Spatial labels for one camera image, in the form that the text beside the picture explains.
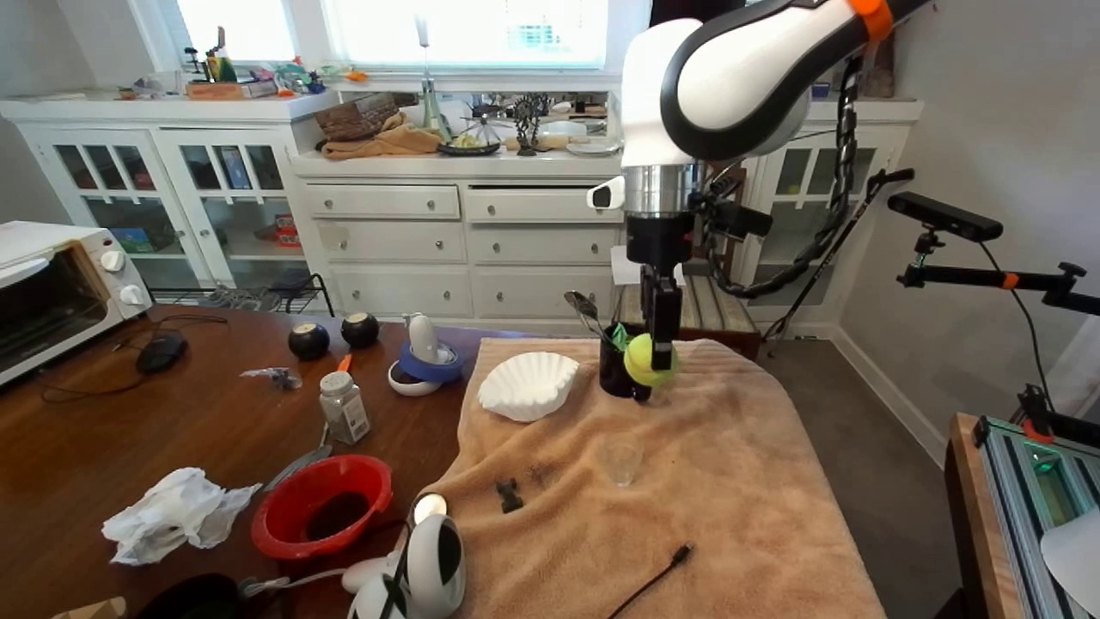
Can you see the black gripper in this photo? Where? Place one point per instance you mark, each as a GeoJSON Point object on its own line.
{"type": "Point", "coordinates": [657, 243]}

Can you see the green tennis ball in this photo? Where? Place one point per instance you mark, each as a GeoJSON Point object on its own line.
{"type": "Point", "coordinates": [641, 363]}

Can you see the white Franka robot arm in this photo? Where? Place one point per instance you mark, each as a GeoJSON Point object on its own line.
{"type": "Point", "coordinates": [734, 79]}

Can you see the wooden slat chair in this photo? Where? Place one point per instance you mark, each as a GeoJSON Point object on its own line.
{"type": "Point", "coordinates": [715, 313]}

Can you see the white paper sheet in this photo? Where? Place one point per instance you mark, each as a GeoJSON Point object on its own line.
{"type": "Point", "coordinates": [619, 268]}

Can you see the black ceramic mug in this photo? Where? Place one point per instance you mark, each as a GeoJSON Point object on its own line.
{"type": "Point", "coordinates": [616, 373]}

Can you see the small dark tool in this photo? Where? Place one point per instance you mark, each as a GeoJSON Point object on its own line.
{"type": "Point", "coordinates": [581, 304]}

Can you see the white shell shaped plate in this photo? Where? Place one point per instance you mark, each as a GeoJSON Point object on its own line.
{"type": "Point", "coordinates": [531, 386]}

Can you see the beige terry towel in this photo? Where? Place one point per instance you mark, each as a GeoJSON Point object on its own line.
{"type": "Point", "coordinates": [710, 491]}

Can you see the black tripod pole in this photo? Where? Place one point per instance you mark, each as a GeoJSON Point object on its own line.
{"type": "Point", "coordinates": [855, 229]}

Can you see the white drawer dresser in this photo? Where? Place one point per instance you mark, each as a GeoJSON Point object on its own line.
{"type": "Point", "coordinates": [459, 245]}

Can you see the small black clip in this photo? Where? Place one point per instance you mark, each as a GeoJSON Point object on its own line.
{"type": "Point", "coordinates": [509, 497]}

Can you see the white cabinet with glass panes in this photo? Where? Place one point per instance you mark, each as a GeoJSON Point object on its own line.
{"type": "Point", "coordinates": [888, 147]}

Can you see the small orange object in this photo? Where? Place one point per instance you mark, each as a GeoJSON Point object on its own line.
{"type": "Point", "coordinates": [345, 363]}

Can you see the brown bag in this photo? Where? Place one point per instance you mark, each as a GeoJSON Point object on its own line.
{"type": "Point", "coordinates": [360, 119]}

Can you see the red plastic bowl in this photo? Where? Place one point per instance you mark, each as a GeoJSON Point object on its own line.
{"type": "Point", "coordinates": [326, 509]}

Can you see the grey metal utensil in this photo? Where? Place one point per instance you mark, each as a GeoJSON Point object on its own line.
{"type": "Point", "coordinates": [302, 464]}

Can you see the small grey metal tool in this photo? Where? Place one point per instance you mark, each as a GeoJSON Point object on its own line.
{"type": "Point", "coordinates": [273, 376]}

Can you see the black computer mouse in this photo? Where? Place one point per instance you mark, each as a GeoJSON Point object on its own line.
{"type": "Point", "coordinates": [164, 350]}

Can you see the white glass door cabinet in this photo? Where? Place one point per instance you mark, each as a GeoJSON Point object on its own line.
{"type": "Point", "coordinates": [175, 208]}

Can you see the crumpled white cloth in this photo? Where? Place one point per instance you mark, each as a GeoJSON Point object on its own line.
{"type": "Point", "coordinates": [175, 517]}

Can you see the black round object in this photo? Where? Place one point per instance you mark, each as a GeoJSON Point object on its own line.
{"type": "Point", "coordinates": [194, 598]}

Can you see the brown wooden table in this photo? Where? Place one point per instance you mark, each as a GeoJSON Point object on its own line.
{"type": "Point", "coordinates": [116, 449]}

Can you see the white toaster oven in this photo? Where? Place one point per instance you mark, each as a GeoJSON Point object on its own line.
{"type": "Point", "coordinates": [58, 298]}

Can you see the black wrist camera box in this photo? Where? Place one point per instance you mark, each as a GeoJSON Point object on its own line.
{"type": "Point", "coordinates": [728, 215]}

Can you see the black stereo camera bar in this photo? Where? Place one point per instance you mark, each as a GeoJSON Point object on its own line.
{"type": "Point", "coordinates": [946, 215]}

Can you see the aluminium frame rail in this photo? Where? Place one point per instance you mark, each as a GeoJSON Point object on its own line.
{"type": "Point", "coordinates": [1032, 502]}

